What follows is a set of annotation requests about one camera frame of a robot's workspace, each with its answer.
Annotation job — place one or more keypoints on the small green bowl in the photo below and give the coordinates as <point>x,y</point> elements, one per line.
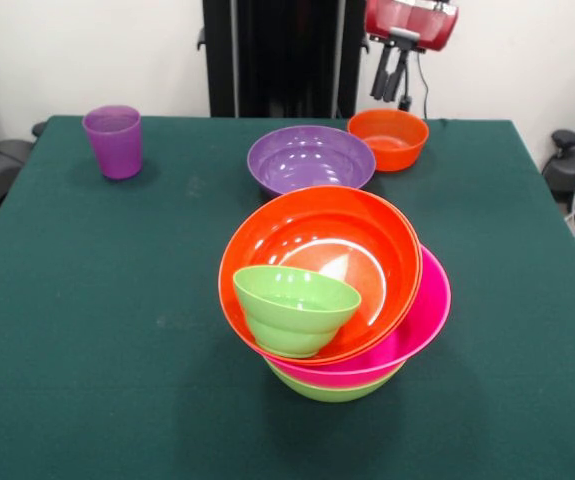
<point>287,310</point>

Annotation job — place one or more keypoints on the purple cup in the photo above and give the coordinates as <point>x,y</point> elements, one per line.
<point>114,145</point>

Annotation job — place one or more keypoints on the dark green tablecloth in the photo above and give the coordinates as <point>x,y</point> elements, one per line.
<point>117,325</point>

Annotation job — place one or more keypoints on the purple bowl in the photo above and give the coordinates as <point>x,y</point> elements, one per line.
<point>312,155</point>

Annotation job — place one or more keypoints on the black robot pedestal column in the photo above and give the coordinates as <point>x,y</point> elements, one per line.
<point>277,60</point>

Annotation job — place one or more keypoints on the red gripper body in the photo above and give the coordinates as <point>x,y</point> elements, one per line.
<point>417,20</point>

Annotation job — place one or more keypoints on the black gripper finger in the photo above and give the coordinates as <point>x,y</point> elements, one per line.
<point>396,80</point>
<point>379,80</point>

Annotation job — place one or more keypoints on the large orange bowl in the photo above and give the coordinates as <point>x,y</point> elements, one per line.
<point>317,220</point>
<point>420,270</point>

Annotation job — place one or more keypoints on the large green bowl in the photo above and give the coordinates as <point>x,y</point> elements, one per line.
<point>337,392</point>

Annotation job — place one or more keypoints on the small orange bowl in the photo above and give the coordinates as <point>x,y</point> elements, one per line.
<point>387,140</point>

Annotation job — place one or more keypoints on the large pink bowl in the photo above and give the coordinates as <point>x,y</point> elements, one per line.
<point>427,300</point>

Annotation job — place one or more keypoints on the gray pedestal leg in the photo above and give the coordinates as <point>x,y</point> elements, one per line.
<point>2,160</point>
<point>574,165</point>

